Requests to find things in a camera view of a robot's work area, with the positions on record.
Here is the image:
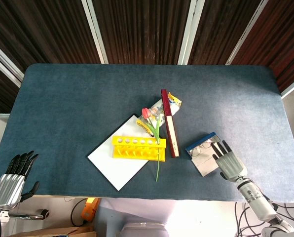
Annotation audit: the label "silver rod with black knob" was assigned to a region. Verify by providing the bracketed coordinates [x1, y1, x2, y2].
[10, 209, 50, 220]

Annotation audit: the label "white paper sheet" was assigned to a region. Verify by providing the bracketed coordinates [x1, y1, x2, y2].
[87, 114, 162, 192]

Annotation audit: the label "dark red book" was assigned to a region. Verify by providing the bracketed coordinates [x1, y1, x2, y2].
[160, 89, 181, 158]

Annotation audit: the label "white metal frame post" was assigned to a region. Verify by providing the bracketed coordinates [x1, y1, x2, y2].
[81, 0, 109, 64]
[0, 37, 24, 88]
[225, 0, 268, 66]
[178, 0, 206, 65]

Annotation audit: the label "grey plastic seat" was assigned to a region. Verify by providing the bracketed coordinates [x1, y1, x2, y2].
[119, 222, 171, 237]

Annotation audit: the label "orange device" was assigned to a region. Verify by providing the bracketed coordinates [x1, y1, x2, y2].
[80, 197, 100, 222]

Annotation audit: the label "black floor cables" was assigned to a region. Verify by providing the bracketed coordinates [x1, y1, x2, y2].
[234, 201, 294, 237]

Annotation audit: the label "white yellow snack bag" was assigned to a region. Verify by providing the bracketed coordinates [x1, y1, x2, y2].
[136, 91, 183, 136]

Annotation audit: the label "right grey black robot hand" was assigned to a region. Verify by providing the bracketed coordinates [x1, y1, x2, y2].
[210, 140, 248, 183]

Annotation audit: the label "clear-framed eyeglasses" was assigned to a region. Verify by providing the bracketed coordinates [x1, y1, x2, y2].
[190, 139, 221, 158]

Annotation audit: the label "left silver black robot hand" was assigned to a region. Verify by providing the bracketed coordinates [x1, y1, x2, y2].
[0, 151, 40, 211]

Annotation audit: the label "blue patterned box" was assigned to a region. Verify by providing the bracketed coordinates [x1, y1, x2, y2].
[185, 131, 227, 177]

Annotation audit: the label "artificial red tulip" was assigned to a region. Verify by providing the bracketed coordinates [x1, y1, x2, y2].
[141, 107, 162, 182]

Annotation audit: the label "brown cardboard box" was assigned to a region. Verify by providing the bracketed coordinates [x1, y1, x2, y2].
[8, 225, 97, 237]

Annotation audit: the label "blue table cloth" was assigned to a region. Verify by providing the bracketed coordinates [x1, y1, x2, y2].
[0, 63, 294, 203]

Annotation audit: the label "yellow test tube rack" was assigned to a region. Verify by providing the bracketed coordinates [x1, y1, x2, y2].
[111, 136, 167, 162]

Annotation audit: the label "black cable loop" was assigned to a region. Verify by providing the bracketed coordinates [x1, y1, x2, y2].
[70, 198, 88, 227]

